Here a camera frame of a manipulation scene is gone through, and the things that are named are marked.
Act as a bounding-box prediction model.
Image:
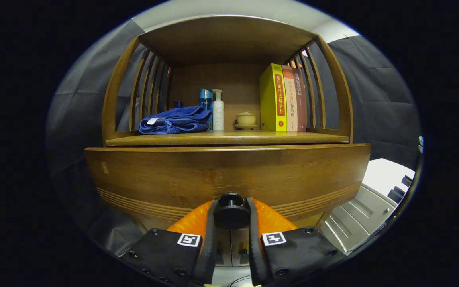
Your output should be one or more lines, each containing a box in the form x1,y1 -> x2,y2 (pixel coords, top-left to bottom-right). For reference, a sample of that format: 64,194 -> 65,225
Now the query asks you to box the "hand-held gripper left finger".
120,199 -> 219,287

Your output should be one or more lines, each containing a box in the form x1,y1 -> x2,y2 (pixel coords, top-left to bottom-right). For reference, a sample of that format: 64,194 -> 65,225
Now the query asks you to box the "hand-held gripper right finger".
247,197 -> 347,287

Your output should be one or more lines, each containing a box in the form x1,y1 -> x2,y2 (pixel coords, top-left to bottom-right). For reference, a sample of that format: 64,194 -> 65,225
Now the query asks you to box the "wooden cabinet door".
216,230 -> 232,267
231,229 -> 250,266

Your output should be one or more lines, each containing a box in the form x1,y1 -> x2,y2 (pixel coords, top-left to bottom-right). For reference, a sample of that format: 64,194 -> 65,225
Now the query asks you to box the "wooden countertop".
105,130 -> 350,147

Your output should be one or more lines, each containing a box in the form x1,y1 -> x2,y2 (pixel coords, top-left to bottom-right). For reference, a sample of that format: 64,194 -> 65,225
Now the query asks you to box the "wooden cabinet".
101,15 -> 353,267

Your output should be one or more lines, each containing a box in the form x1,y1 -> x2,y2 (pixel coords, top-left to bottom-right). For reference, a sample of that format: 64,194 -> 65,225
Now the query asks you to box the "beige lidded teacup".
236,111 -> 257,125

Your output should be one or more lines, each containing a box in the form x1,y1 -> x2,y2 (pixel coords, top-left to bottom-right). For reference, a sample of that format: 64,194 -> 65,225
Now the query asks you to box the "folded blue towel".
139,106 -> 212,135

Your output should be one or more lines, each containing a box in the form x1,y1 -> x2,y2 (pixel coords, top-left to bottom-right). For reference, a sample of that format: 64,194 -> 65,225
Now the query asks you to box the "white pump bottle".
212,89 -> 225,130

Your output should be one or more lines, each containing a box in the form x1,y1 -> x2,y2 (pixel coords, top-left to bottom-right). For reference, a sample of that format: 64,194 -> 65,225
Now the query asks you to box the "orange and white book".
282,65 -> 298,132

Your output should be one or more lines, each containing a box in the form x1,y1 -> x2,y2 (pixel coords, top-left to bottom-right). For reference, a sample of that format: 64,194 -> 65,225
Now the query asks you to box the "thick yellow book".
259,63 -> 288,132

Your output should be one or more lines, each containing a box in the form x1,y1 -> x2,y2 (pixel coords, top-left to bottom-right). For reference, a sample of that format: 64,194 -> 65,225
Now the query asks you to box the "white side table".
319,158 -> 415,254

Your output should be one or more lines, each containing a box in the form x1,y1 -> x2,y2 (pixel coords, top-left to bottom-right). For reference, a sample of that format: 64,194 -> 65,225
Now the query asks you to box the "teal blue bottle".
199,88 -> 214,130

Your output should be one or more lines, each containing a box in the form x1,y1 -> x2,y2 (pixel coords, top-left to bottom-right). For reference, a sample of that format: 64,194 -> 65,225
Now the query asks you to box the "brown book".
292,68 -> 308,132

